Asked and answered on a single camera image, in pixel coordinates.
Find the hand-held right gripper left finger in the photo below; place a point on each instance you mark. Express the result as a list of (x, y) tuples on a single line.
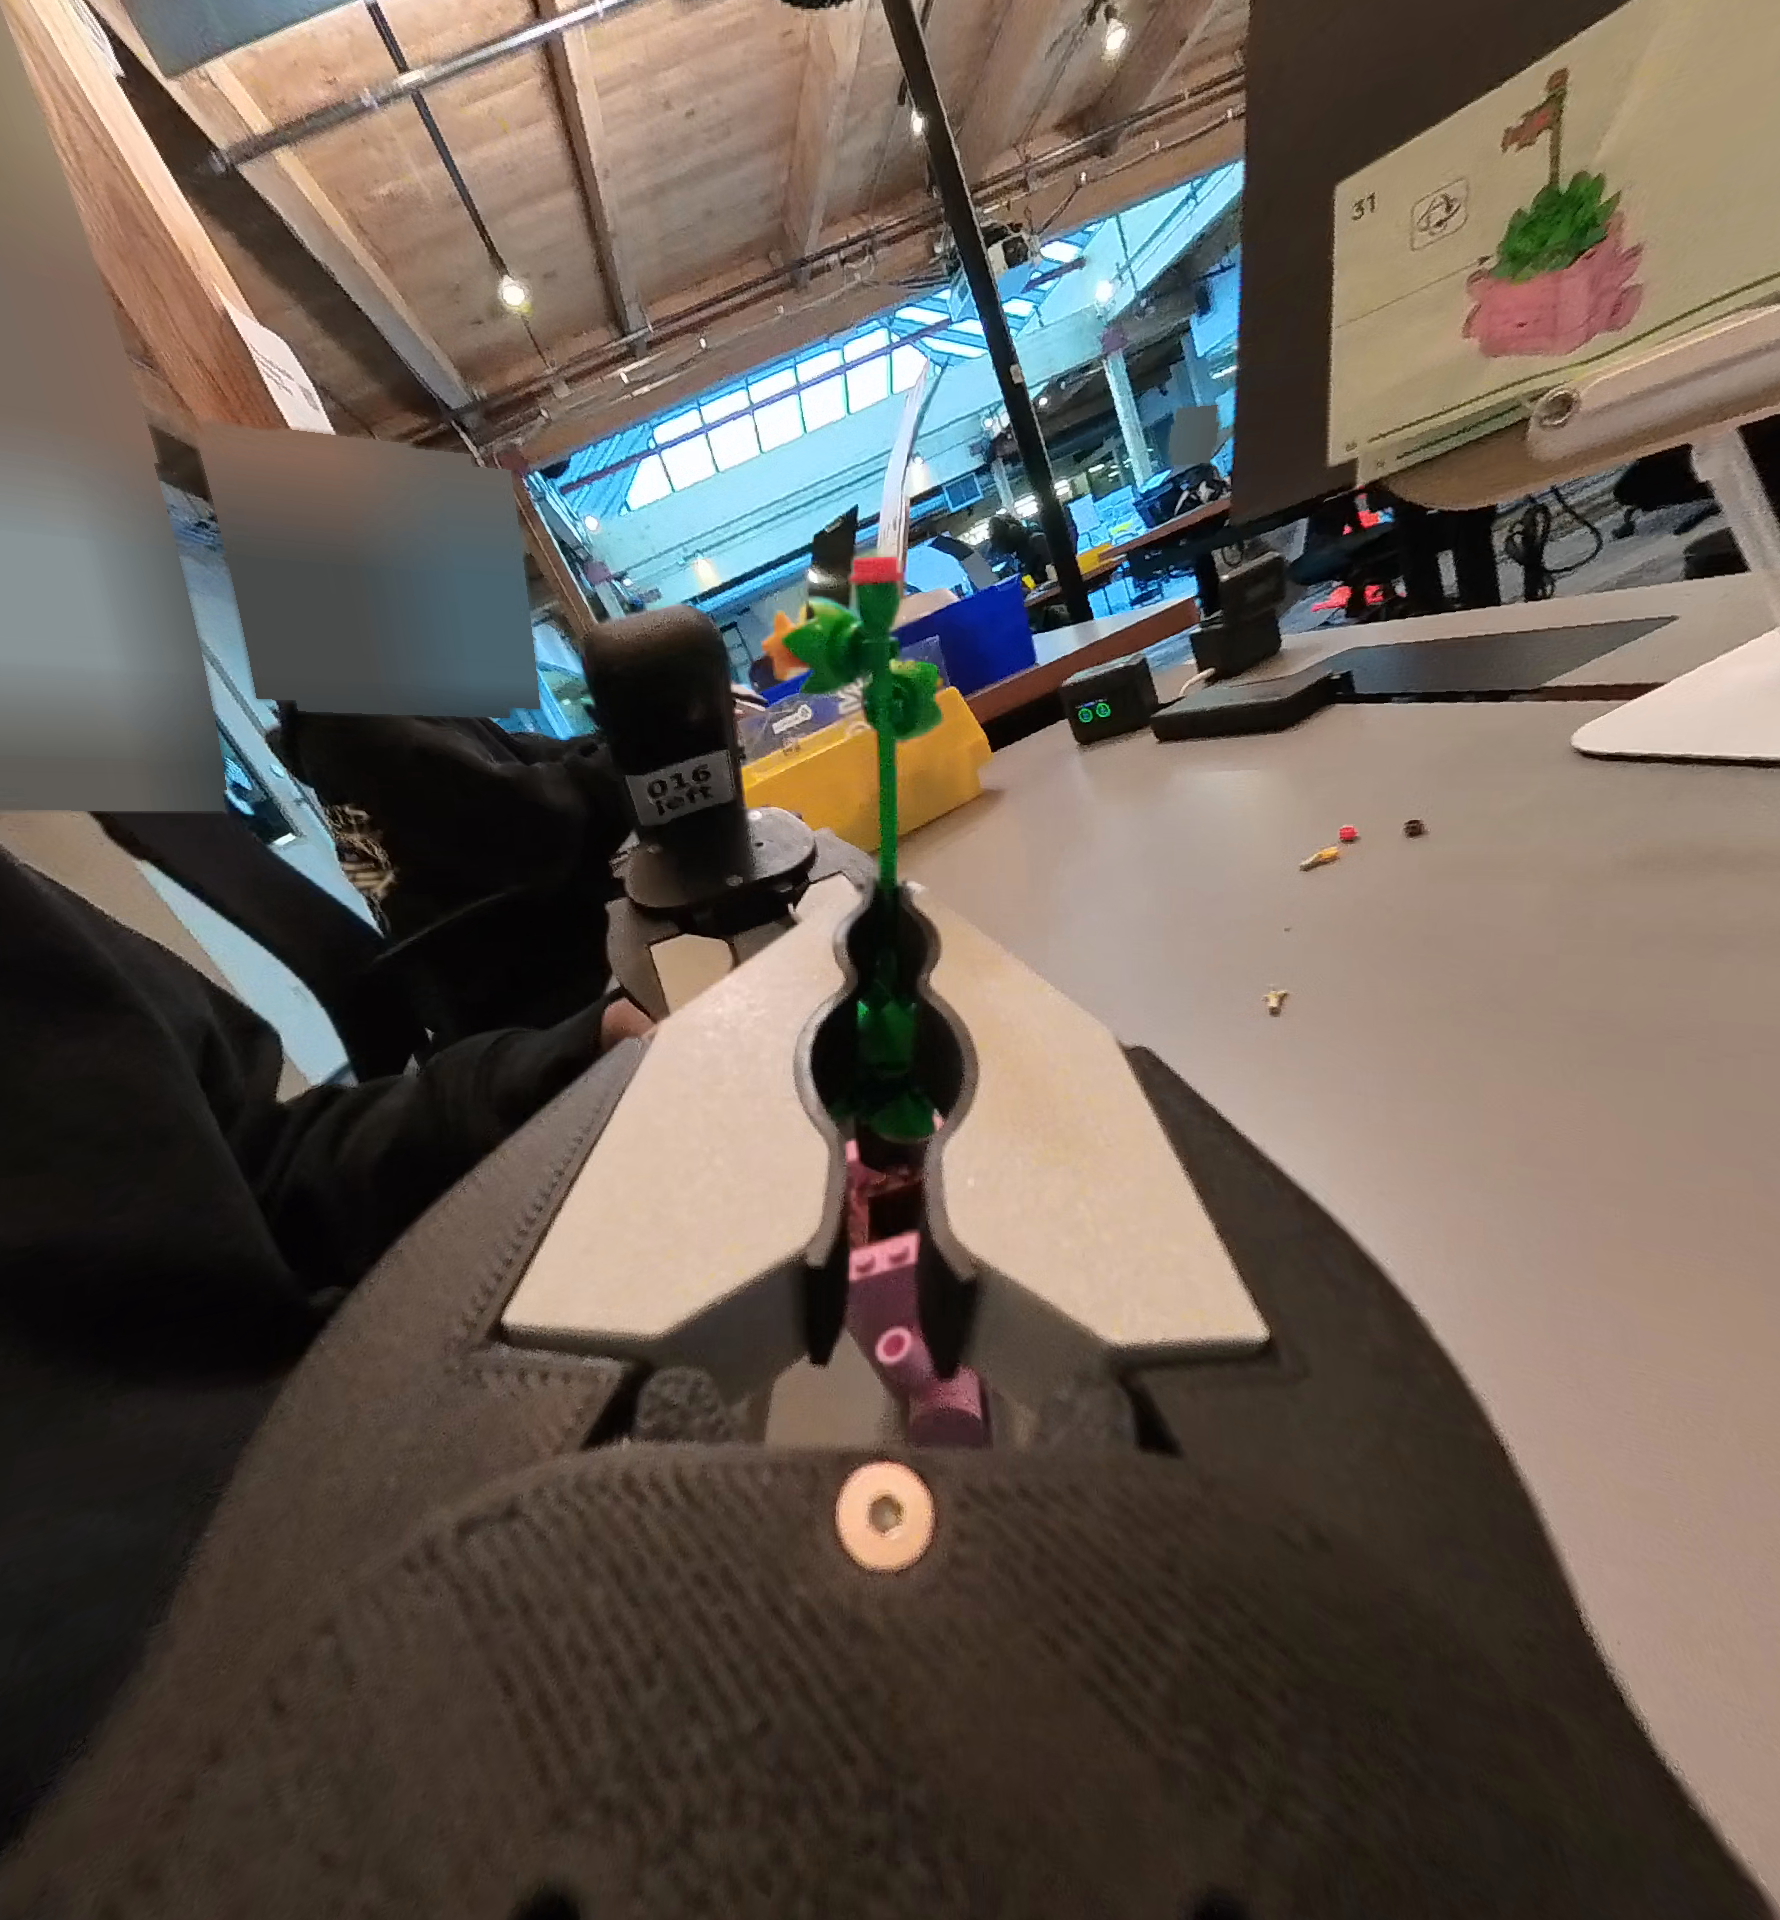
[(651, 1187)]

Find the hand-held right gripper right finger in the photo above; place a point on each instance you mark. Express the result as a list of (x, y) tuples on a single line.
[(1101, 1202)]

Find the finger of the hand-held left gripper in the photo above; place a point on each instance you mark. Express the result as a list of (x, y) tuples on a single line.
[(697, 976)]

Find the green toy brick plant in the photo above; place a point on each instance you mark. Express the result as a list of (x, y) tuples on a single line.
[(887, 840)]

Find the pink toy brick pot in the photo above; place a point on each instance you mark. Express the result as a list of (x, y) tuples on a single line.
[(890, 1306)]

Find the person's left hand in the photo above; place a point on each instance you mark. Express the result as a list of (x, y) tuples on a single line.
[(630, 1020)]

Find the clear plastic bag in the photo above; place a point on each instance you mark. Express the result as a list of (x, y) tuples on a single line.
[(801, 712)]

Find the yellow plastic bin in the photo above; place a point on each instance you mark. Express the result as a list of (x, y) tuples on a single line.
[(936, 767)]

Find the blue storage bin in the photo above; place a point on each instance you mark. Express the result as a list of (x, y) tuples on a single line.
[(981, 631)]

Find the curved cardboard sheet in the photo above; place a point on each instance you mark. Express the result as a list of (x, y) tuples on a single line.
[(905, 466)]

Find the black charging case green lights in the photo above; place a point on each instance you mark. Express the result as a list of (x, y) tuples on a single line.
[(1108, 702)]

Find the wooden desk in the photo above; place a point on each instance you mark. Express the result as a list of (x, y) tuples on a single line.
[(1117, 638)]

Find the black pole stand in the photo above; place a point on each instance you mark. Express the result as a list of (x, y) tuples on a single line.
[(981, 300)]

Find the paper notice sheet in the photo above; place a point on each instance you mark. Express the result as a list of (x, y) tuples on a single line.
[(278, 369)]

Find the black power bank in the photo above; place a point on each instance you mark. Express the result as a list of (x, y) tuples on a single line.
[(1250, 706)]

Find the black charger dock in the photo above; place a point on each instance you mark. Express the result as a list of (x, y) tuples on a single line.
[(1239, 609)]

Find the person's black jacket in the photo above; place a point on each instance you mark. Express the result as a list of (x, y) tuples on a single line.
[(50, 1125)]

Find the white book stand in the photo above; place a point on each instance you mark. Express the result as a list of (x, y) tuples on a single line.
[(1702, 706)]

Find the toy brick instruction booklet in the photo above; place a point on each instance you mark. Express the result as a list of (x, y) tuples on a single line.
[(1656, 226)]

